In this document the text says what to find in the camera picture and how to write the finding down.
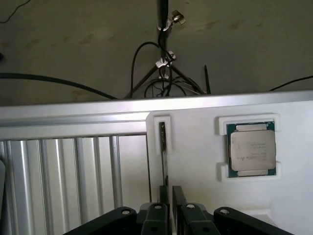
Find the white parts rack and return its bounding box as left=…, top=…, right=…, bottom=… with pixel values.
left=146, top=111, right=313, bottom=235

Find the thick black floor cable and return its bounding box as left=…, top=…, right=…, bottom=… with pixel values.
left=0, top=72, right=119, bottom=100

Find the thin black floor cable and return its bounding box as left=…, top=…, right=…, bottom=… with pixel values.
left=268, top=75, right=313, bottom=92

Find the black camera tripod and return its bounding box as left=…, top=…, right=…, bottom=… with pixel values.
left=123, top=0, right=212, bottom=98

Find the black tripod cable loop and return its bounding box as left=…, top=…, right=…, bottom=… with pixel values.
left=131, top=41, right=177, bottom=97

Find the silver CPU chip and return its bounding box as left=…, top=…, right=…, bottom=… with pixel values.
left=226, top=122, right=279, bottom=178

